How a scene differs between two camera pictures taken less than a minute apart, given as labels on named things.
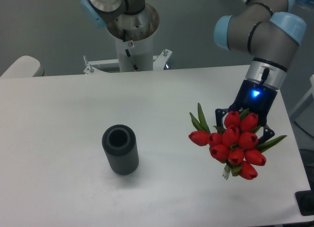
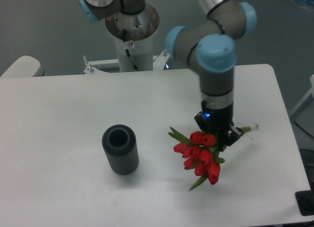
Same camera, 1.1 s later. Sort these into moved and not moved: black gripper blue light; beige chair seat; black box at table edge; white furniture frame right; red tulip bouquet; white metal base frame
Moved: black gripper blue light; red tulip bouquet
Not moved: white furniture frame right; black box at table edge; white metal base frame; beige chair seat
